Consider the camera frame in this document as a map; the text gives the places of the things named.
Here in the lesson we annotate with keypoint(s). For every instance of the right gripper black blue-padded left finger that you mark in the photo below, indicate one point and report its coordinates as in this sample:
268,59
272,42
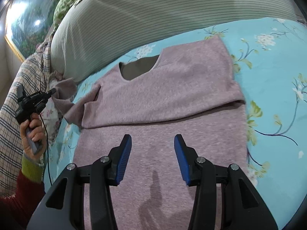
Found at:
62,207

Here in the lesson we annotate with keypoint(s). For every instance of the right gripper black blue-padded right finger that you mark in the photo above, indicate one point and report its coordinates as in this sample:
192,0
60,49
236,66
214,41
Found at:
242,205

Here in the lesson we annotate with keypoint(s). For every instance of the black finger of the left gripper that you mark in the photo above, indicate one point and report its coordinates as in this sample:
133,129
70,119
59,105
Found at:
51,92

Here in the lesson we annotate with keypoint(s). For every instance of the mauve knit sweater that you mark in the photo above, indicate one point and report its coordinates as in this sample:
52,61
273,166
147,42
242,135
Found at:
189,90

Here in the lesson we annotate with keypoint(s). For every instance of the red sleeve green cuff forearm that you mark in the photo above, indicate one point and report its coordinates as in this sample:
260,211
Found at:
16,210

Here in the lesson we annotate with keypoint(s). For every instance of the person's left hand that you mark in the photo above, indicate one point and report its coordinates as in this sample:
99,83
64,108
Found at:
34,131

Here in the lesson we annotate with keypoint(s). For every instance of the beige plaid blanket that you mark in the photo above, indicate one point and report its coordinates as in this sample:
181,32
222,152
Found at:
33,75

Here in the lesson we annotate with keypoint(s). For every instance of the gold framed landscape painting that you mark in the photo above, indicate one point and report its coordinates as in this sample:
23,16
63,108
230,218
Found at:
27,25

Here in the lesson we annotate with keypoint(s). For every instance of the green striped pillow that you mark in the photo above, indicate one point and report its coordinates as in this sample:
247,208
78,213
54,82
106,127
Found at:
93,33

